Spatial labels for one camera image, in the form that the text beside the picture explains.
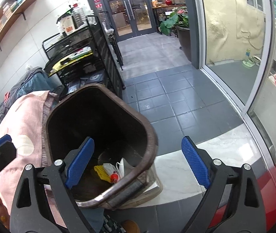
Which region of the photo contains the yellow foam fruit net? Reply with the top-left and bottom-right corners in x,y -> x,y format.
94,164 -> 112,183

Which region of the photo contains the green white flat box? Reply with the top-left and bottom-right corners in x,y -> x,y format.
69,48 -> 93,60

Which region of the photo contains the white red plastic wrapper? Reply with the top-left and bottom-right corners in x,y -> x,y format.
103,163 -> 121,183

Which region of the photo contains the row of shelved books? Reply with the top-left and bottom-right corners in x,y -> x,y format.
0,0 -> 39,51

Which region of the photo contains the green leafy plant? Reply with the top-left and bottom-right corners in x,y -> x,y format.
158,7 -> 189,36

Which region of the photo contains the blue denim cloth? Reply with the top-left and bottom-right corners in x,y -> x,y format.
81,207 -> 104,233

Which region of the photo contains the black metal rack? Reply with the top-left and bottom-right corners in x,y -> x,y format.
42,17 -> 126,97

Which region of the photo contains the glass double door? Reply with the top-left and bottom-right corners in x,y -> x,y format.
100,0 -> 158,42

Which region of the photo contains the pink dotted blanket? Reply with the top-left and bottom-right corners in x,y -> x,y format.
0,90 -> 67,233

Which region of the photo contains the brown plastic trash bin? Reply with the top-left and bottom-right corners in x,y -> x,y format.
46,83 -> 164,210

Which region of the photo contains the yellow paper sheet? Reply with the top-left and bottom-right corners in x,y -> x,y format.
48,53 -> 93,76

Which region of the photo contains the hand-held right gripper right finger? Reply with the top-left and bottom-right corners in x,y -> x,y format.
177,136 -> 267,233

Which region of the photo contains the wooden side table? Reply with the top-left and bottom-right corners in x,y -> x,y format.
152,3 -> 187,33

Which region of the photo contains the blue grey jacket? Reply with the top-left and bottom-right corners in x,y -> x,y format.
0,67 -> 64,139

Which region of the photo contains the clear plastic jug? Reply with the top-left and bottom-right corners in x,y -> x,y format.
71,6 -> 90,28

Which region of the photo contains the wall cable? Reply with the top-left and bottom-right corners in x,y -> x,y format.
236,30 -> 262,51

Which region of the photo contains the white printed bucket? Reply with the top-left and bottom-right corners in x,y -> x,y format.
61,17 -> 76,35

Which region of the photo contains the dark plant pot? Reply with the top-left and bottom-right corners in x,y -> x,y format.
174,27 -> 192,61

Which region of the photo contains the long wooden wall shelf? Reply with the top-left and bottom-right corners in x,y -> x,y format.
0,0 -> 39,59

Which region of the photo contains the red glossy panel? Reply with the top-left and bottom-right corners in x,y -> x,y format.
208,160 -> 276,231

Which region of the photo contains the glass sliding door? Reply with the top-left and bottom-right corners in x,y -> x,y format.
191,0 -> 274,112

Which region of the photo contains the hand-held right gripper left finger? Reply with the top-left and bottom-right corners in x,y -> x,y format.
10,136 -> 107,233

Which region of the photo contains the white paper piece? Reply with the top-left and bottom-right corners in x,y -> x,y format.
116,158 -> 135,177

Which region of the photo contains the green pet bowl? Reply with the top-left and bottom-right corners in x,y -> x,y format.
242,57 -> 255,68

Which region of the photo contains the checkered cloth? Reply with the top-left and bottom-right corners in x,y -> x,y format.
100,214 -> 126,233

